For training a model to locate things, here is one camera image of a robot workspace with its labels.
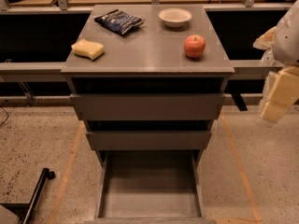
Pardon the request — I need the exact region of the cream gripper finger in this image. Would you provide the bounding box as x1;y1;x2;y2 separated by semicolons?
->
253;26;277;50
259;66;299;123

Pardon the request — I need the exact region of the red apple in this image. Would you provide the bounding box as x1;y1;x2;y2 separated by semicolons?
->
184;35;206;59

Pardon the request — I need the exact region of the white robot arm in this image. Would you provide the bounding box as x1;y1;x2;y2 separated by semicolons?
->
253;1;299;127

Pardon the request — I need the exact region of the grey drawer cabinet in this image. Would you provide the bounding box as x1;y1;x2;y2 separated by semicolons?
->
62;5;235;161

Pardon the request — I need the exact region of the grey open bottom drawer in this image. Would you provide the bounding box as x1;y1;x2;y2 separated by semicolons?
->
84;150;216;224

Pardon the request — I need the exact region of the grey top drawer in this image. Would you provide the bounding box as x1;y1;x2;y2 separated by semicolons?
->
70;94;225;121

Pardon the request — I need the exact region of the grey middle drawer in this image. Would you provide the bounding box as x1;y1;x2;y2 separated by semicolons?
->
87;131;211;150

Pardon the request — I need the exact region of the white ceramic bowl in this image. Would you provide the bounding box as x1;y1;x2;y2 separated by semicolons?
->
159;8;192;28

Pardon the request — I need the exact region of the blue chip bag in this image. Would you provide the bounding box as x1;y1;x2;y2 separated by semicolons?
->
93;9;144;35

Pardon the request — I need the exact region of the yellow sponge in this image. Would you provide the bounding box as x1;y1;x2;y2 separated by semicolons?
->
71;39;105;61

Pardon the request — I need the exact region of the black chair base leg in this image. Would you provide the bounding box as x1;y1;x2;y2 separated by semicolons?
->
0;168;56;224

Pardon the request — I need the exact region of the grey metal rail shelf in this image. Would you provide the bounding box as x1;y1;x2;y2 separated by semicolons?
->
0;60;283;82

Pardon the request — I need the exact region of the black cable on floor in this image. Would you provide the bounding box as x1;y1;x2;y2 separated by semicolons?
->
0;105;9;128

